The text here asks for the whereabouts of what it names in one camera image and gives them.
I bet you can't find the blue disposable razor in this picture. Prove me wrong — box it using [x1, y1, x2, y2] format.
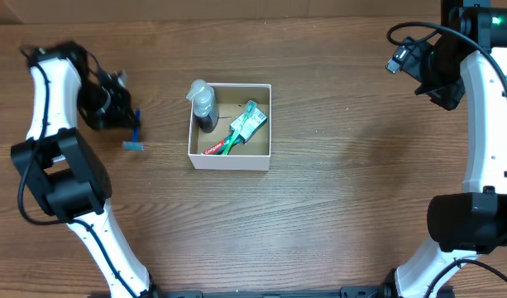
[122, 108, 144, 151]

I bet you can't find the Colgate toothpaste tube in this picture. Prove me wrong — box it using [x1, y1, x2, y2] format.
[201, 135, 242, 155]

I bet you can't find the green white toothbrush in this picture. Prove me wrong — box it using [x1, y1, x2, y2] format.
[222, 100, 257, 156]

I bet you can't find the green white soap box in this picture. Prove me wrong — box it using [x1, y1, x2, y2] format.
[230, 107, 268, 142]

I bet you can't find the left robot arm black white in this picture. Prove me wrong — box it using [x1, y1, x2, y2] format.
[11, 41, 163, 297]

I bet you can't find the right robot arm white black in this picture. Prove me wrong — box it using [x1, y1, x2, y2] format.
[341, 1, 507, 297]

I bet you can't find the clear pump bottle dark liquid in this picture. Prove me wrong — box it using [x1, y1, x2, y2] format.
[186, 79, 219, 133]

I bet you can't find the white cardboard box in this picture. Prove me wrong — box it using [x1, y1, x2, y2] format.
[188, 83, 272, 171]

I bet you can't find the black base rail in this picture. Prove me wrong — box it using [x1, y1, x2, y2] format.
[152, 284, 399, 298]

